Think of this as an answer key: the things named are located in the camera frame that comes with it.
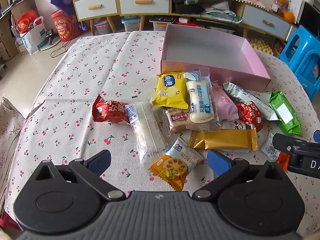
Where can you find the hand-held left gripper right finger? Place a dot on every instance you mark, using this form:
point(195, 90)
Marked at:
point(218, 163)

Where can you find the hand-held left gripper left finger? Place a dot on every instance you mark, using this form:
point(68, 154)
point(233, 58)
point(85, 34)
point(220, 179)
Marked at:
point(100, 161)

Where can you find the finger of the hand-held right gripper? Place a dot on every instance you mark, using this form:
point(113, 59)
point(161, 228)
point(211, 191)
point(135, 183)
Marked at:
point(282, 141)

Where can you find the orange and white snack packet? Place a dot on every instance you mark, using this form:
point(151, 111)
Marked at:
point(268, 147)

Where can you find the green snack packet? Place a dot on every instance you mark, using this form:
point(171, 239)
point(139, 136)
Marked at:
point(285, 112)

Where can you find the red snack packet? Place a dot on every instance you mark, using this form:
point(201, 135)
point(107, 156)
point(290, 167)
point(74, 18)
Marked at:
point(250, 113)
point(110, 111)

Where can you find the lotus root print snack packet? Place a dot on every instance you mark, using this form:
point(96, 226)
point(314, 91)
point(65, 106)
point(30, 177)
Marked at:
point(175, 165)

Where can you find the clear long wafer packet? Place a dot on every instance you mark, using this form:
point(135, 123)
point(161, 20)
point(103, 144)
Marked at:
point(147, 132)

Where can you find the brown cracker packet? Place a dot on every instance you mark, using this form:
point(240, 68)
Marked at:
point(176, 120)

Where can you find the white and blue bun packet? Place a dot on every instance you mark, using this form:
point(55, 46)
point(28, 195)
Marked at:
point(200, 102)

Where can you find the pink cardboard box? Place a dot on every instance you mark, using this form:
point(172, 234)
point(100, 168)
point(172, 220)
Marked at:
point(205, 52)

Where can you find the gold snack packet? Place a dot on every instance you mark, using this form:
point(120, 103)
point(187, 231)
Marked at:
point(222, 140)

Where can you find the white cartoon face snack packet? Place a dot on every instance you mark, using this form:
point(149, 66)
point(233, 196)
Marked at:
point(235, 125)

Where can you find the silver snack packet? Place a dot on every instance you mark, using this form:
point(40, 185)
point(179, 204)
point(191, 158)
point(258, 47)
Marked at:
point(246, 95)

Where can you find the pink snack packet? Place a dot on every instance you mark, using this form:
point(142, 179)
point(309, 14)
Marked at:
point(225, 102)

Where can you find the cherry print tablecloth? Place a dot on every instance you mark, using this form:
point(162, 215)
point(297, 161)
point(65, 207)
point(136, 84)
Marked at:
point(100, 80)

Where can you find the yellow snack packet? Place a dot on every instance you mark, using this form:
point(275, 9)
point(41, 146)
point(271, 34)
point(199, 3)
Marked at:
point(170, 92)

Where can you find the blue plastic stool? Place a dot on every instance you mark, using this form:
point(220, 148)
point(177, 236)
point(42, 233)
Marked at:
point(307, 55)

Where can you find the beige floral cloth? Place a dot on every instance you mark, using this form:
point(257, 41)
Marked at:
point(10, 135)

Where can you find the yellow egg tray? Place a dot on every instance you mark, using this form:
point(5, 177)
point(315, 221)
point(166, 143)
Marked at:
point(261, 46)

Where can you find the white cabinet drawer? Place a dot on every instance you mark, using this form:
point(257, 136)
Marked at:
point(143, 2)
point(266, 22)
point(95, 5)

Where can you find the black monitor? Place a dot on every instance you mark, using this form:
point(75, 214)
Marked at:
point(310, 16)

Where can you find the clear storage box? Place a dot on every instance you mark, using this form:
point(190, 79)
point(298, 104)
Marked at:
point(131, 24)
point(160, 26)
point(103, 26)

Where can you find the white shopping bag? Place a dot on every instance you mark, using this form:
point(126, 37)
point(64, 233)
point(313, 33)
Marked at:
point(32, 41)

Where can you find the red round gift bag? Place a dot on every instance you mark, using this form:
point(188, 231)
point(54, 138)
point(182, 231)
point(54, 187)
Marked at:
point(65, 27)

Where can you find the pile of papers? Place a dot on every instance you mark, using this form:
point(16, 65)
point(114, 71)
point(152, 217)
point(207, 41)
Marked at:
point(220, 11)

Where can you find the wooden media cabinet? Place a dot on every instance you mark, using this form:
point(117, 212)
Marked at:
point(175, 15)

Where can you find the red plastic bag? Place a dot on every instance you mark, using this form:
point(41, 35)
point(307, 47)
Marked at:
point(26, 22)

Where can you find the black box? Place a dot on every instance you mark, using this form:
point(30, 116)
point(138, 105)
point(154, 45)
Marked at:
point(186, 2)

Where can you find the wooden side shelf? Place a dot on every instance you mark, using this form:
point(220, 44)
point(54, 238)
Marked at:
point(10, 17)

